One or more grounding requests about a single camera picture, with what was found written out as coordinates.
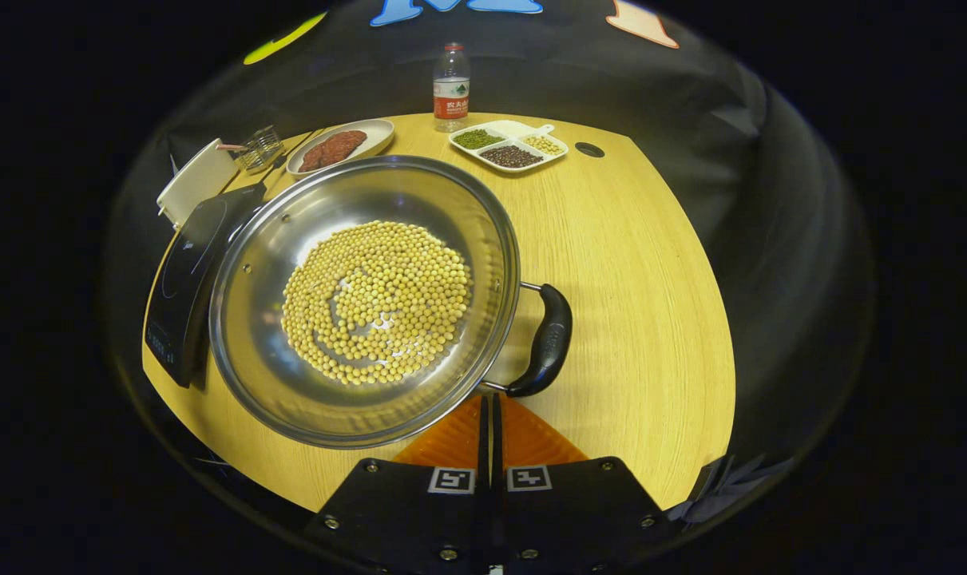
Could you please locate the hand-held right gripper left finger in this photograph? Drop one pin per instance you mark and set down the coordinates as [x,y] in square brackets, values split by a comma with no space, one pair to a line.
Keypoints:
[403,511]

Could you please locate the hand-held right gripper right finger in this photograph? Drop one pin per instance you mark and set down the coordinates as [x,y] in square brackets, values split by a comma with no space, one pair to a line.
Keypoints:
[579,511]

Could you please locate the black induction cooktop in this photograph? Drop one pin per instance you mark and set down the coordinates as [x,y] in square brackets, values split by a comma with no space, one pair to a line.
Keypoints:
[188,287]

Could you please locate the pile of yellow soybeans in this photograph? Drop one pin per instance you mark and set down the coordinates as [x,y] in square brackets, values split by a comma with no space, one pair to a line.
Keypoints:
[379,303]

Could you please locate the brown meat piece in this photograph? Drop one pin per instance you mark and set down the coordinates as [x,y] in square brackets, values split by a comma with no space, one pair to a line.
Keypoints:
[315,158]
[347,144]

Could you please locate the white round plate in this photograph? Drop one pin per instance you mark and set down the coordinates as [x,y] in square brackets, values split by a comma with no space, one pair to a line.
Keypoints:
[375,132]

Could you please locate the white divided bean tray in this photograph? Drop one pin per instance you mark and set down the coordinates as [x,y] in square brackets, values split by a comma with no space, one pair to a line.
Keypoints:
[515,130]

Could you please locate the white toaster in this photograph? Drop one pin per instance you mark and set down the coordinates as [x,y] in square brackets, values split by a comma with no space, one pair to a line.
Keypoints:
[196,180]

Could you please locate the clear water bottle red label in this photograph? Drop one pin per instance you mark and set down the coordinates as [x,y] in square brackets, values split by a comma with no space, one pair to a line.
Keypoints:
[451,88]

